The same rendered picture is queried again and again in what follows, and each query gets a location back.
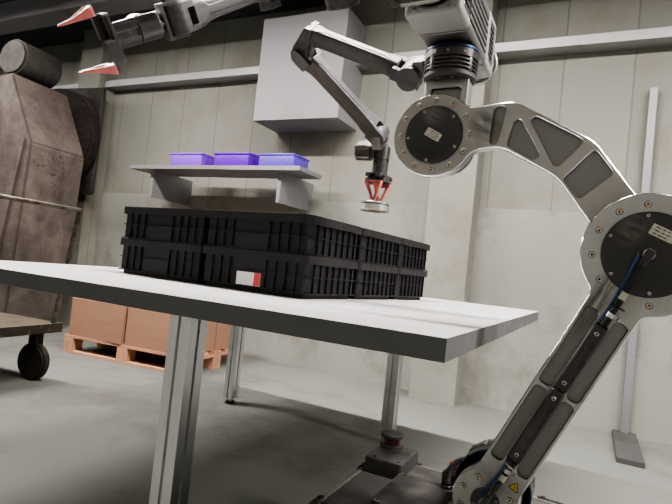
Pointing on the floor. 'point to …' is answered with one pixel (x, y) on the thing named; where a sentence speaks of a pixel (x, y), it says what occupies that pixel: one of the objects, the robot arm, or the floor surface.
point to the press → (42, 165)
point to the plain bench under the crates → (489, 327)
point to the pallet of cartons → (133, 334)
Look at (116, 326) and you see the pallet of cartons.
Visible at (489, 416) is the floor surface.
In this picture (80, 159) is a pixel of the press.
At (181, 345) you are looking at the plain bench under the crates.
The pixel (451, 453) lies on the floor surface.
